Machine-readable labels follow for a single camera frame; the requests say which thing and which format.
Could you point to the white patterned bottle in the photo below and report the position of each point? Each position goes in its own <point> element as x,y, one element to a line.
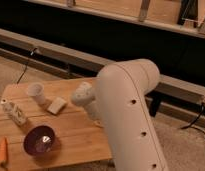
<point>13,112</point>

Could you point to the orange carrot toy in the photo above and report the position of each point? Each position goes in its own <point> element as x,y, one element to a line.
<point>3,152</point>

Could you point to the purple bowl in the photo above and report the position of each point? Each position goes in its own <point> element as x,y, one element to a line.
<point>39,140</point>

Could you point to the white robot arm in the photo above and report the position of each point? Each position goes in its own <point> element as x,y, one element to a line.
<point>117,100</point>

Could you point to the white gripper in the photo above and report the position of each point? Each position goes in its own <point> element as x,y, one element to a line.
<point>93,113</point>

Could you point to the beige sponge block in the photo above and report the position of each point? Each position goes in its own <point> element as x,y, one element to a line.
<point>56,105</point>

